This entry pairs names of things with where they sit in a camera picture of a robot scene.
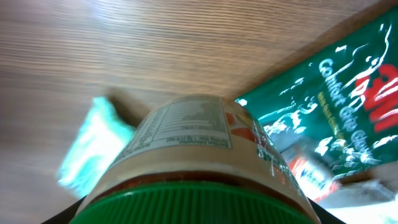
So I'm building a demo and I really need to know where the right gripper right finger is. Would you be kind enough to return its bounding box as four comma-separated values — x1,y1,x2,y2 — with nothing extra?
309,199,346,224

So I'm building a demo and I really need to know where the white tissue pack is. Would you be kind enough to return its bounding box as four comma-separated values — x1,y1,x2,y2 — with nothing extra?
318,162,397,223

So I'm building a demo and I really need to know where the green lidded jar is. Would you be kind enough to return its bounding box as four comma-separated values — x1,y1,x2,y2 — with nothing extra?
73,95,319,223

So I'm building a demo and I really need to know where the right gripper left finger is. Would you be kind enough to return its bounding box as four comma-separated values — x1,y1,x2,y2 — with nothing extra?
42,197,85,224

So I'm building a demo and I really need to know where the teal wet wipes pack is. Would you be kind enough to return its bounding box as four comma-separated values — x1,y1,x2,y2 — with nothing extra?
57,96,135,199

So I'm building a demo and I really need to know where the green 3M gloves package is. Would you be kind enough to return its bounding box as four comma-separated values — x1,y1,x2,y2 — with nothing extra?
234,6,398,203

